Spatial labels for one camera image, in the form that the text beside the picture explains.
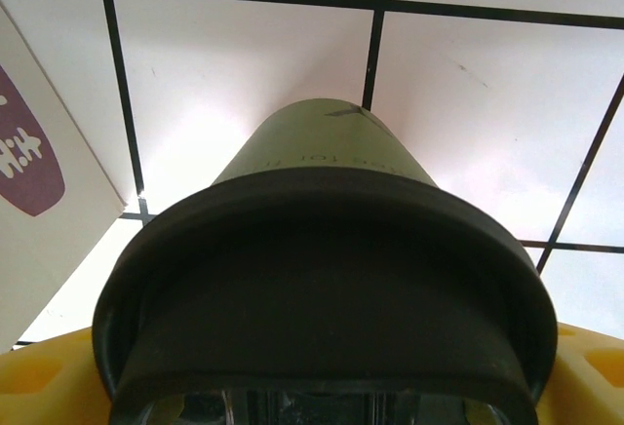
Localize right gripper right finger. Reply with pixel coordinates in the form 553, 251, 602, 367
533, 325, 624, 425

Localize green paper coffee cup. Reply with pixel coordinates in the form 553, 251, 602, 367
209, 97, 438, 193

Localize white printed paper bag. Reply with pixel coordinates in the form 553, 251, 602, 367
0, 0, 129, 354

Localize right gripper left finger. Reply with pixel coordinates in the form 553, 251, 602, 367
0, 327, 116, 425

